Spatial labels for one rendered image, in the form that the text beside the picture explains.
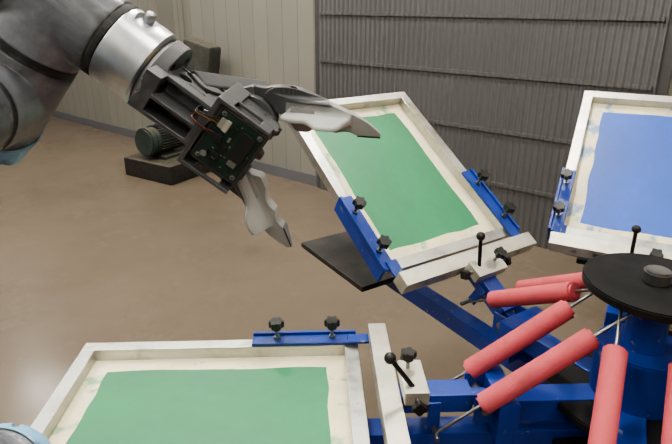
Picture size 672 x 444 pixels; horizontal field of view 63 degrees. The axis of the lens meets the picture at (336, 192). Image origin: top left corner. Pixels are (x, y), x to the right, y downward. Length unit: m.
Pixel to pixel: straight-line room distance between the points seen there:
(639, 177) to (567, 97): 2.21
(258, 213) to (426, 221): 1.44
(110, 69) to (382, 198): 1.52
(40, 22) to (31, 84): 0.05
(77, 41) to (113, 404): 1.21
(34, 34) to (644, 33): 4.08
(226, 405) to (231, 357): 0.20
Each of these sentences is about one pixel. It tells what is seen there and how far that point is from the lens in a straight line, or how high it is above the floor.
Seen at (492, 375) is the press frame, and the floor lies 1.05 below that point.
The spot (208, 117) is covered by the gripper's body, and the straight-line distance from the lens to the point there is 0.47.
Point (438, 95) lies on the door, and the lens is 4.91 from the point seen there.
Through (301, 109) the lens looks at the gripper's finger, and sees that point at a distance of 0.51.
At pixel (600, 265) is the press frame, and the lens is 1.49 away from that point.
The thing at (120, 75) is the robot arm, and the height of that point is 1.87.
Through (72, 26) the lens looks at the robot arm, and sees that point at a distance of 0.52.
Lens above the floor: 1.93
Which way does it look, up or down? 19 degrees down
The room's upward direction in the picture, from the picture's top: straight up
